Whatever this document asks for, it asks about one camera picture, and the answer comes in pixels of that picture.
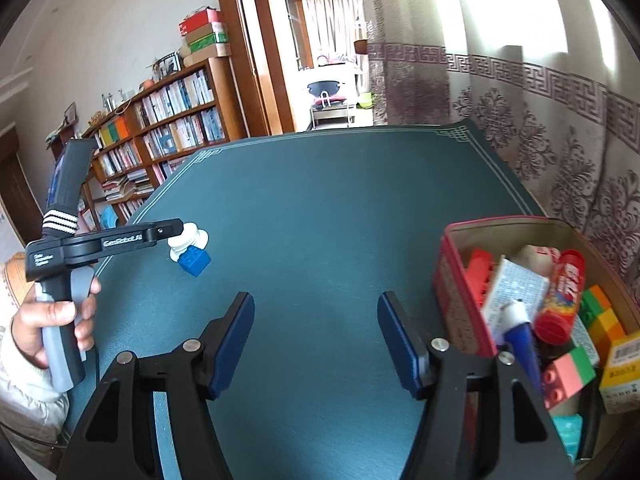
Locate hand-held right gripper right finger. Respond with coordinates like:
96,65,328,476
376,291,576,480

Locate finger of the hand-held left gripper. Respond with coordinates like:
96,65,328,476
145,217,186,245

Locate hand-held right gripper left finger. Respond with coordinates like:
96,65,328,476
60,291,256,480

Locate blue building block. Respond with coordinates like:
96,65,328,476
177,247,211,277

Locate red rectangular box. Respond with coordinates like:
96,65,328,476
432,216,640,476

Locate blue and white tube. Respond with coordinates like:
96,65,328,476
500,300,545,396

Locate long white printed box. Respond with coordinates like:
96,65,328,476
481,257,551,346

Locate pink and green building block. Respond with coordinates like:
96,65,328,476
541,345,597,411

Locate colourful red packet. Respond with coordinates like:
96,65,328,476
534,249,587,343

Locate small teal box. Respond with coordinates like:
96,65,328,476
552,412,586,463

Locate large orange building block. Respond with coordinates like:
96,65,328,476
589,309,627,343

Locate yellow and green carton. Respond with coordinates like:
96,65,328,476
597,332,640,415

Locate person's left forearm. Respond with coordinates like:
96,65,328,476
0,320,71,461

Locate green desktop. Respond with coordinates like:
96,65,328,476
65,117,548,480

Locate person's left hand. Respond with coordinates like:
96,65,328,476
12,277,101,373

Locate tan woven object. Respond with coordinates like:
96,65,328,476
0,252,36,306

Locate dark wooden cabinet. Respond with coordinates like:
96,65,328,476
0,127,46,248

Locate red building block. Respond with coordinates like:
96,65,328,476
465,249,497,306

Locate rows of books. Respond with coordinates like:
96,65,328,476
97,70,226,221

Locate wooden bookshelf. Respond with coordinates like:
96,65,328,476
80,57,251,241

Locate small white bottle red print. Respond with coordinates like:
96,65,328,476
515,244,562,273

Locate green gift box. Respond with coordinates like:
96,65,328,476
186,32,228,53

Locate small metal table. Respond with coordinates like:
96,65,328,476
311,97,353,128

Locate round black pot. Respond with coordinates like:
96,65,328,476
306,80,348,98

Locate patterned beige curtain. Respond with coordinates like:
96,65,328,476
357,0,640,281

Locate plain beige curtain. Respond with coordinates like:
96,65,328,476
305,0,363,68

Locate picture frame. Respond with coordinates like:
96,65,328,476
152,52,182,81

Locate wooden door frame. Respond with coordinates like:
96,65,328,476
212,0,308,138

